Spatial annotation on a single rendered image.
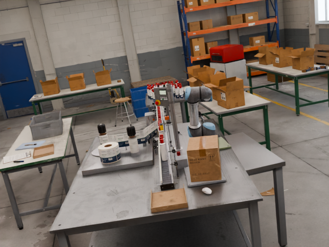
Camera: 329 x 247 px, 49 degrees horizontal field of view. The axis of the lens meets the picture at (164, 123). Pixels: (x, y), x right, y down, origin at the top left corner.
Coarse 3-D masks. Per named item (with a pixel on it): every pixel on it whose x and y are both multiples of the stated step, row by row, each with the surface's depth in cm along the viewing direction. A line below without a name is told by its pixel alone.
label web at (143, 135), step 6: (150, 126) 384; (156, 126) 395; (138, 132) 370; (144, 132) 373; (150, 132) 384; (156, 132) 395; (126, 138) 370; (138, 138) 372; (144, 138) 373; (150, 138) 384; (126, 144) 372; (138, 144) 373
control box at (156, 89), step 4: (156, 88) 356; (160, 88) 353; (164, 88) 350; (172, 88) 357; (156, 92) 357; (172, 92) 357; (156, 96) 359; (160, 96) 356; (164, 96) 353; (156, 100) 360; (160, 100) 358; (164, 100) 355; (168, 100) 353; (160, 104) 359; (164, 104) 356; (168, 104) 354
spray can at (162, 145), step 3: (162, 141) 325; (162, 144) 325; (162, 147) 325; (162, 150) 327; (165, 150) 328; (162, 153) 328; (165, 153) 328; (162, 156) 329; (165, 156) 328; (162, 159) 330; (165, 159) 329
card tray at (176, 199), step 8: (160, 192) 282; (168, 192) 280; (176, 192) 278; (184, 192) 276; (152, 200) 271; (160, 200) 269; (168, 200) 267; (176, 200) 266; (184, 200) 264; (152, 208) 254; (160, 208) 254; (168, 208) 254; (176, 208) 254
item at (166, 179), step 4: (164, 124) 441; (164, 128) 425; (164, 164) 322; (164, 168) 314; (168, 168) 313; (164, 172) 306; (168, 172) 305; (164, 176) 298; (168, 176) 296; (164, 180) 290; (168, 180) 289; (164, 184) 284
